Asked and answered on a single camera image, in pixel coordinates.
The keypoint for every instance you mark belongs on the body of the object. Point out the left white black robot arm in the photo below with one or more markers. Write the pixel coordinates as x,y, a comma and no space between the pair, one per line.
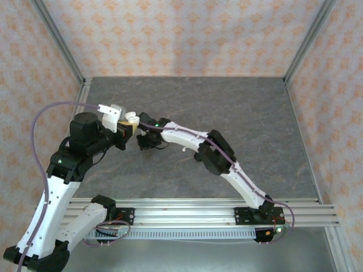
54,204

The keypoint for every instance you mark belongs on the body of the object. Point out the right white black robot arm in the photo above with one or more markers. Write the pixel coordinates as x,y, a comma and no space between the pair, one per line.
184,137

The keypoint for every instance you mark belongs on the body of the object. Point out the black controller board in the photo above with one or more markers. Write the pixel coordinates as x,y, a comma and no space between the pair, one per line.
266,235
106,235

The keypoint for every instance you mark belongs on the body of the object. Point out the grey metal panel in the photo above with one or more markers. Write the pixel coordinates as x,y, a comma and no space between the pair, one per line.
181,255

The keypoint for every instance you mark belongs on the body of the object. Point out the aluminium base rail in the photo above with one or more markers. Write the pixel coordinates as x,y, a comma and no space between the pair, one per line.
184,211

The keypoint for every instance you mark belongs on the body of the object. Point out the aluminium frame post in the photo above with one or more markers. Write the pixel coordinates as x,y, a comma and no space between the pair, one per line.
309,42
59,42

